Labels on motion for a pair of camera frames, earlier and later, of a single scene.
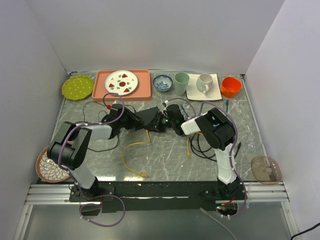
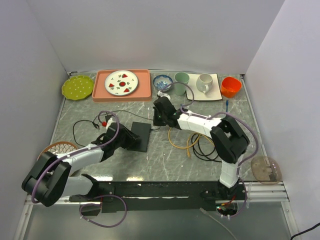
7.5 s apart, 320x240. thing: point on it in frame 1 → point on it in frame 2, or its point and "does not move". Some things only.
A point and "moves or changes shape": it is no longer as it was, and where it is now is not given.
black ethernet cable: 239,147 → 214,160
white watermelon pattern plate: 123,82 does not move
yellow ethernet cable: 188,151 does not move
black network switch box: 148,117 moves or changes shape
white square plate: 193,92 does not move
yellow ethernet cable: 143,175 → 184,148
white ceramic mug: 204,82 does not move
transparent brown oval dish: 266,170 does not move
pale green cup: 181,80 does not move
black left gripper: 134,120 → 131,137
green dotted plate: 78,87 does not move
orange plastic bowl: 230,87 does not move
